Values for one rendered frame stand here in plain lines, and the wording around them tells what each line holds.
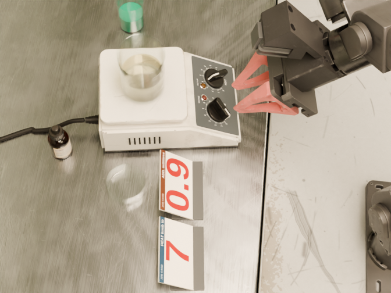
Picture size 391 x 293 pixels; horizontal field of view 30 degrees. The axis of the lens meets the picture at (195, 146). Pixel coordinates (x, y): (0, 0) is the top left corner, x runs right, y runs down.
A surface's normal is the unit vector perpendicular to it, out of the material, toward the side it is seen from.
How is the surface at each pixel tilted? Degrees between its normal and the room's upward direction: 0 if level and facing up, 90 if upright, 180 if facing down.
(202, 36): 0
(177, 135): 90
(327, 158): 0
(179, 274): 40
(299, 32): 49
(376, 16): 25
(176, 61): 0
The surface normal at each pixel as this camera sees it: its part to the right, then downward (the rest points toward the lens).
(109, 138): 0.06, 0.89
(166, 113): 0.03, -0.46
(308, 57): -0.63, -0.32
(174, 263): 0.66, -0.35
